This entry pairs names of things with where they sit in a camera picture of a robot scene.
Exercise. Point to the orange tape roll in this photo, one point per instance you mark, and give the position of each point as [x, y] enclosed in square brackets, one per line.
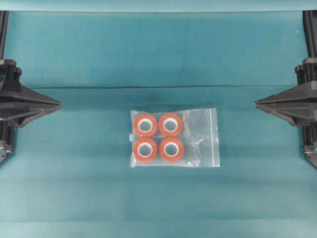
[170, 124]
[145, 150]
[145, 125]
[171, 149]

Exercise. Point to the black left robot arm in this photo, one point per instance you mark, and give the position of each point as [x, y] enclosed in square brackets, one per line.
[3, 28]

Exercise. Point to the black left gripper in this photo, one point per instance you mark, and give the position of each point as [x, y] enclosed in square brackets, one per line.
[19, 105]

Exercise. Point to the clear zip bag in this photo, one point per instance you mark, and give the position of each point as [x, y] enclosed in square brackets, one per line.
[199, 136]

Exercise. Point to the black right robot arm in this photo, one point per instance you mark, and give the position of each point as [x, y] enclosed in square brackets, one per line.
[310, 30]

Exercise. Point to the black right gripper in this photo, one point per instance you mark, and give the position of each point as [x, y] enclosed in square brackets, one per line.
[295, 100]

